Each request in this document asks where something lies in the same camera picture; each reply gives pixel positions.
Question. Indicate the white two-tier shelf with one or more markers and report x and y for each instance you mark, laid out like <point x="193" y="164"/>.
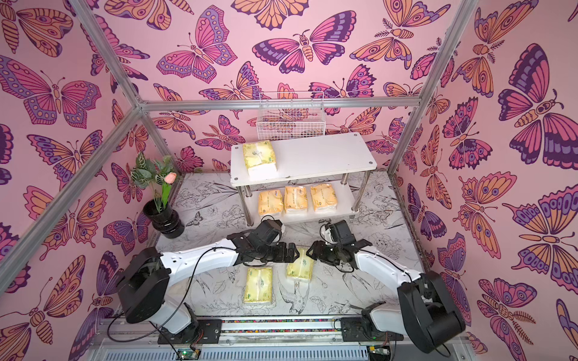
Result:
<point x="345" y="155"/>

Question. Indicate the artificial tulip plant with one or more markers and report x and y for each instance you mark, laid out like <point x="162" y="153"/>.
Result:
<point x="158" y="175"/>

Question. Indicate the aluminium frame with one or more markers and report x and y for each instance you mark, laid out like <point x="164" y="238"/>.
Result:
<point x="33" y="237"/>

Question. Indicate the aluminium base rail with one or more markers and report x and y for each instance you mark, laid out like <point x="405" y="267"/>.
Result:
<point x="326" y="337"/>

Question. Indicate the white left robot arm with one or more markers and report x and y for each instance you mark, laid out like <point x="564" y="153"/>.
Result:
<point x="143" y="287"/>

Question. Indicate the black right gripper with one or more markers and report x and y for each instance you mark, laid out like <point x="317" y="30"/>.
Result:
<point x="323" y="252"/>

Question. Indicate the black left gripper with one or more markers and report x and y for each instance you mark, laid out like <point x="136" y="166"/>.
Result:
<point x="280" y="251"/>

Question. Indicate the white wire basket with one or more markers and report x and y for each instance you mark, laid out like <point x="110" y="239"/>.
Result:
<point x="290" y="115"/>

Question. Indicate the orange tissue pack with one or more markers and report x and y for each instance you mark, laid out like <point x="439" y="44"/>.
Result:
<point x="324" y="197"/>
<point x="270" y="202"/>
<point x="296" y="200"/>

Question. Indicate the green tissue pack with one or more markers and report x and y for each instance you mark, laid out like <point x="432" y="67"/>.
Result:
<point x="260" y="159"/>
<point x="300" y="270"/>
<point x="258" y="287"/>

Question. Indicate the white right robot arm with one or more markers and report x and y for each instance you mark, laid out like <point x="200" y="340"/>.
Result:
<point x="427" y="313"/>

